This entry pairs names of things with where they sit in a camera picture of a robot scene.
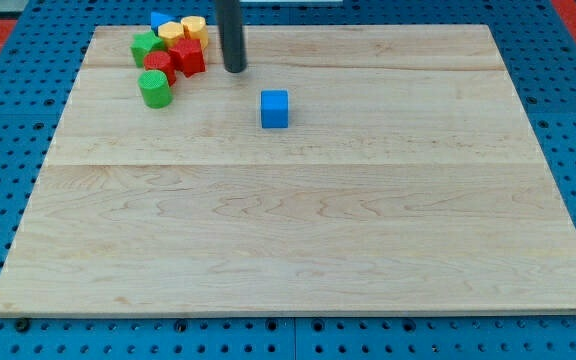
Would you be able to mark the blue cube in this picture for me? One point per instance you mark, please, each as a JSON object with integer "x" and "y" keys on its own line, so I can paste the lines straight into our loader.
{"x": 274, "y": 109}

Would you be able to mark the red star block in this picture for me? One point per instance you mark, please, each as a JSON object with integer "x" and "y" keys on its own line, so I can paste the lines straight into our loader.
{"x": 187, "y": 57}

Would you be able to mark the green star block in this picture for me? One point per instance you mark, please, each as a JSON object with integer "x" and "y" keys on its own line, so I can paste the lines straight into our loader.
{"x": 143, "y": 44}

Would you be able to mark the wooden board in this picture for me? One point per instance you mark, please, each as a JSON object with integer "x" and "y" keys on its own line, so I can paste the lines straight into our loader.
{"x": 409, "y": 182}

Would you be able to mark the green cylinder block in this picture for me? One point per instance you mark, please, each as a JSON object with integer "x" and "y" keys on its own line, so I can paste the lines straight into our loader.
{"x": 154, "y": 88}

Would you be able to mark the red cylinder block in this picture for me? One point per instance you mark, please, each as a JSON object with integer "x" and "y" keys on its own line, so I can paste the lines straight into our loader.
{"x": 162, "y": 61}

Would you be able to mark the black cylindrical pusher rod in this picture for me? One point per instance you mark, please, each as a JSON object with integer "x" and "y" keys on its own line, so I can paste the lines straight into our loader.
{"x": 230, "y": 28}

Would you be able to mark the yellow heart block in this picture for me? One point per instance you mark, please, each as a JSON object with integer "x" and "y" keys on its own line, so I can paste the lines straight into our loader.
{"x": 195, "y": 28}

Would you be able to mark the yellow hexagon block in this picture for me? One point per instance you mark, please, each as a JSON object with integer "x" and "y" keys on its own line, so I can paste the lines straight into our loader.
{"x": 171, "y": 33}

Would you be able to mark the blue triangle block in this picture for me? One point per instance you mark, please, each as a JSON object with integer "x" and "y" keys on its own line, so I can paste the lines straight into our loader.
{"x": 157, "y": 19}

